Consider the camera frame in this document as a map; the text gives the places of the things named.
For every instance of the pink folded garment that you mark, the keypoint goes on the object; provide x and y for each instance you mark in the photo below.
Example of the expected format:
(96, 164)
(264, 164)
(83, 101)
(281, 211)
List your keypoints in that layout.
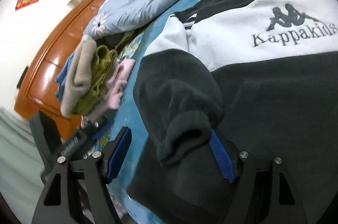
(115, 85)

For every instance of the olive green knitted garment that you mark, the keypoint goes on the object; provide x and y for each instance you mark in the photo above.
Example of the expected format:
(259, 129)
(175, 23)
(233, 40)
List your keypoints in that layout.
(101, 66)

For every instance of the blue fleece garment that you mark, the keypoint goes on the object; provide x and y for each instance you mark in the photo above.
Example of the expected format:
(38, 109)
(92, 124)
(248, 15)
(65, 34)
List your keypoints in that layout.
(62, 76)

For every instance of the floral green bed blanket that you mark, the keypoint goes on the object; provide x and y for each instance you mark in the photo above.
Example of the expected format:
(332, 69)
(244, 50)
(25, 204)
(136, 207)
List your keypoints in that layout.
(128, 115)

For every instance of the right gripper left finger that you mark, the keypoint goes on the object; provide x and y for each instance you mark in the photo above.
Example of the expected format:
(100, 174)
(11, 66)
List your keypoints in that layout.
(72, 184)

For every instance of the black and white fleece jacket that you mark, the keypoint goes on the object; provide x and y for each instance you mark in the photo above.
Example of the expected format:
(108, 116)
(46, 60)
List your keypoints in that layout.
(263, 75)

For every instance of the wooden bed frame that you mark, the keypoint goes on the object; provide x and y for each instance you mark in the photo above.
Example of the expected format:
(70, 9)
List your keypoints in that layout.
(38, 87)

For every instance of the beige folded garment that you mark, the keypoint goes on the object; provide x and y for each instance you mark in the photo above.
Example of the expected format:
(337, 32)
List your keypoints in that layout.
(79, 76)

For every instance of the pale green curtain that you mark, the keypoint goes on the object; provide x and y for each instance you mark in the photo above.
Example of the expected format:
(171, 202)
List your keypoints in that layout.
(21, 167)

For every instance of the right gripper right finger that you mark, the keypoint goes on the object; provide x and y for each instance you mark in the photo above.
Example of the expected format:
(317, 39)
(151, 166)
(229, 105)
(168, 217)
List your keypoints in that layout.
(260, 190)

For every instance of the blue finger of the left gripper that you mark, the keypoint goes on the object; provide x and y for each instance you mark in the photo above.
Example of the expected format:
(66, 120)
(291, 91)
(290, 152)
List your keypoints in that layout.
(102, 130)

